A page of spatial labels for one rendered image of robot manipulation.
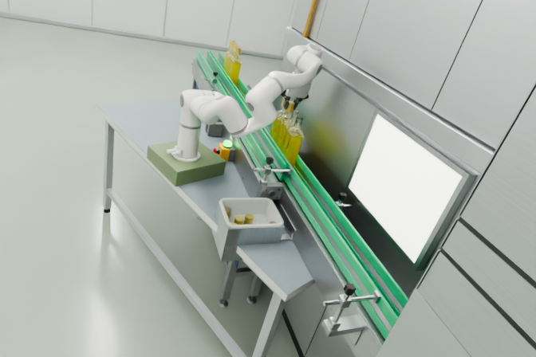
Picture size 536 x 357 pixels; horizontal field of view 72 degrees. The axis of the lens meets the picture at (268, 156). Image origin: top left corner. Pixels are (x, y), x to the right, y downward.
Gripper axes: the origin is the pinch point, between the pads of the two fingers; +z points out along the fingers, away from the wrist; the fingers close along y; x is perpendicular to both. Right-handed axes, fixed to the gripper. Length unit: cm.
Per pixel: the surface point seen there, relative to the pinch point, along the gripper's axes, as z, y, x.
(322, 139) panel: 4.9, -12.4, 16.2
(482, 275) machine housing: -50, 21, 107
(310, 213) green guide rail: 11, 3, 51
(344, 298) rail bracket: -6, 15, 90
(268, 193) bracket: 22.6, 11.6, 32.3
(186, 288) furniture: 88, 36, 40
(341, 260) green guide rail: 5, 3, 74
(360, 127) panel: -16.0, -12.6, 32.5
